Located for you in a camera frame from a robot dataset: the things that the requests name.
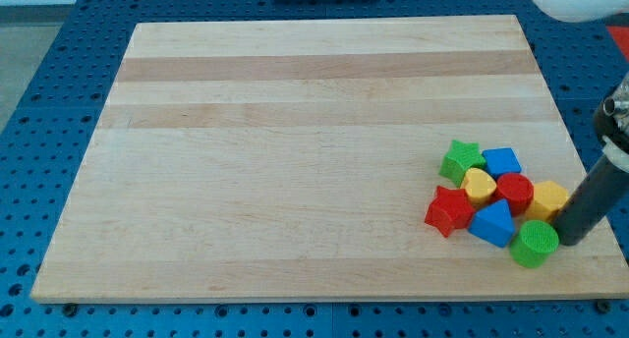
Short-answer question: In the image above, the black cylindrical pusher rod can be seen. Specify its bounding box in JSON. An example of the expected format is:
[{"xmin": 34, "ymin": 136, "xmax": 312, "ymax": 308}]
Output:
[{"xmin": 553, "ymin": 152, "xmax": 628, "ymax": 246}]

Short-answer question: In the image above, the black tool mount with cable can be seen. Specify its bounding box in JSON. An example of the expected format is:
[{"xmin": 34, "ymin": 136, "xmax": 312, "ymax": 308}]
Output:
[{"xmin": 594, "ymin": 75, "xmax": 628, "ymax": 172}]

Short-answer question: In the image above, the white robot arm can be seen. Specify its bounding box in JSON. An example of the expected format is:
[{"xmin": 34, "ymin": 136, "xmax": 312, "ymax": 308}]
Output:
[{"xmin": 532, "ymin": 0, "xmax": 628, "ymax": 246}]

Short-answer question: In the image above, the red star block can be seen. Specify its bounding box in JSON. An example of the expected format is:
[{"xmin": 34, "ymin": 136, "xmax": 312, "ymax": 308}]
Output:
[{"xmin": 424, "ymin": 186, "xmax": 476, "ymax": 238}]

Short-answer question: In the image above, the yellow heart block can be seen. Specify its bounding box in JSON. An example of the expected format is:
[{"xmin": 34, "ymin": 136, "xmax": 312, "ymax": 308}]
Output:
[{"xmin": 460, "ymin": 168, "xmax": 497, "ymax": 208}]

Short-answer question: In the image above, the green cylinder block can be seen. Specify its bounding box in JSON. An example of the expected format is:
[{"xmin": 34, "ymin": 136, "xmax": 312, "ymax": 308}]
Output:
[{"xmin": 509, "ymin": 220, "xmax": 559, "ymax": 268}]

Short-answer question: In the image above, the green star block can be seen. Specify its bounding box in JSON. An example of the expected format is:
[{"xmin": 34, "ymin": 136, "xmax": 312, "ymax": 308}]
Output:
[{"xmin": 438, "ymin": 140, "xmax": 486, "ymax": 187}]

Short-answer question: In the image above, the wooden board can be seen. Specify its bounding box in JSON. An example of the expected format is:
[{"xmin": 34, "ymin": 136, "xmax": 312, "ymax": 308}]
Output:
[{"xmin": 30, "ymin": 15, "xmax": 628, "ymax": 304}]

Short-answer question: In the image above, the yellow hexagon block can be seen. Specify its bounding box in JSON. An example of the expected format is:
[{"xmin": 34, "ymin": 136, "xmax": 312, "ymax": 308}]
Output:
[{"xmin": 524, "ymin": 181, "xmax": 569, "ymax": 223}]

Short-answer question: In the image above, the blue triangle block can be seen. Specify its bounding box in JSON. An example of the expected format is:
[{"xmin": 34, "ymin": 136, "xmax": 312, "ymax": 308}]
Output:
[{"xmin": 468, "ymin": 199, "xmax": 516, "ymax": 248}]

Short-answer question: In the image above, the red cylinder block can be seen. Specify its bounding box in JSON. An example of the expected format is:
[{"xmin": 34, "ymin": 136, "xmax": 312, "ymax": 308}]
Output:
[{"xmin": 490, "ymin": 173, "xmax": 534, "ymax": 216}]

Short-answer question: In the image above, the blue cube block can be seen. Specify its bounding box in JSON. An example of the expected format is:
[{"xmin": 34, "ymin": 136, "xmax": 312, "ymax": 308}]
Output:
[{"xmin": 482, "ymin": 147, "xmax": 522, "ymax": 179}]

